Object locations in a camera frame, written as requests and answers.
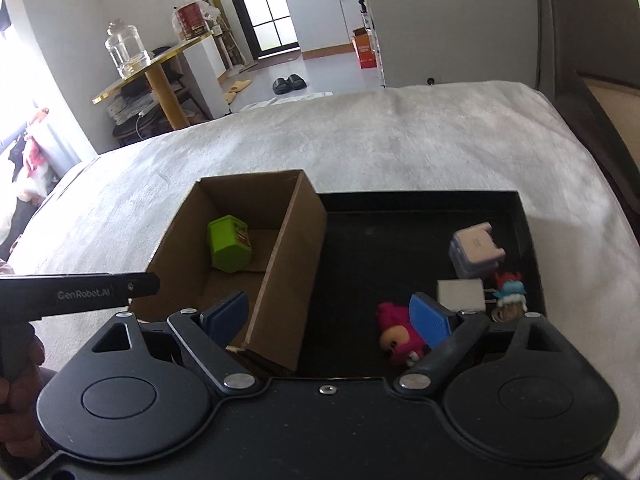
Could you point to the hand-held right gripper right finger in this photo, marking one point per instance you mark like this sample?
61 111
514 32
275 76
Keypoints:
430 322

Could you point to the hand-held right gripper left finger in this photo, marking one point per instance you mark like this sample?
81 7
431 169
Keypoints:
227 316

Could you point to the pink hooded figurine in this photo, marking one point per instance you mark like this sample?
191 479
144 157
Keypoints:
395 320

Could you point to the white cube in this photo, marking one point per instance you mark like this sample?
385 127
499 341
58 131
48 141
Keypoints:
457 292

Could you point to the black tray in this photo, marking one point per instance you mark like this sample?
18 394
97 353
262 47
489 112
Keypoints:
390 260

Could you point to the brown-haired doll figurine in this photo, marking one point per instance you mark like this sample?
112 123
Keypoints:
506 312

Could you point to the brown cardboard box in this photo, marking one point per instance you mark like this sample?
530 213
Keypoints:
300 280

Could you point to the blue and red figurine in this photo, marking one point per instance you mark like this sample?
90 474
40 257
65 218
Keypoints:
512 287

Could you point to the person's left hand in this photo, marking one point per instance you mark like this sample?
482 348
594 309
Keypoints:
17 410

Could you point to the green toy box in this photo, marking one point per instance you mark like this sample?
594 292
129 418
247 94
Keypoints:
227 250

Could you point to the pale square robot toy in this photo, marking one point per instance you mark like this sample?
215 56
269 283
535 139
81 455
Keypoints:
475 245

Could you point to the red and white clothes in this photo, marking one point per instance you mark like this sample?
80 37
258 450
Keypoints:
30 160

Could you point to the white blanket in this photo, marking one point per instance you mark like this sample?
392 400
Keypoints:
375 140

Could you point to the stack of papers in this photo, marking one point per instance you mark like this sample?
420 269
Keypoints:
130 107

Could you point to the round gold table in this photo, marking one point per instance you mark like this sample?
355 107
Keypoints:
165 95

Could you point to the beige slipper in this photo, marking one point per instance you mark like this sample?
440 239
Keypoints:
241 85
230 96

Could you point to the black slipper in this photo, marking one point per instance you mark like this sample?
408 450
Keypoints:
281 85
297 81

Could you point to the clear glass jar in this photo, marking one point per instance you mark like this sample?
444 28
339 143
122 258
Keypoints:
125 52

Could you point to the orange cardboard box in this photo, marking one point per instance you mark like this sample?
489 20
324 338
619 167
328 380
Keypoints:
365 50

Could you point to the red tin can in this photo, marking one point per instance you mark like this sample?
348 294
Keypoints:
191 20

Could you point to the black framed glass door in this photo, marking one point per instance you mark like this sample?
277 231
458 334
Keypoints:
265 5

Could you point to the white kitchen cabinet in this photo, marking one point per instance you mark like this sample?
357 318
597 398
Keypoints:
320 15

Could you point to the dark wooden headboard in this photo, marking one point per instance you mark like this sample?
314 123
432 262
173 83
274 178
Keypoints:
590 35

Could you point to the white pedestal cabinet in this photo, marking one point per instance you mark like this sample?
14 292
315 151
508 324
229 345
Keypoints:
207 75

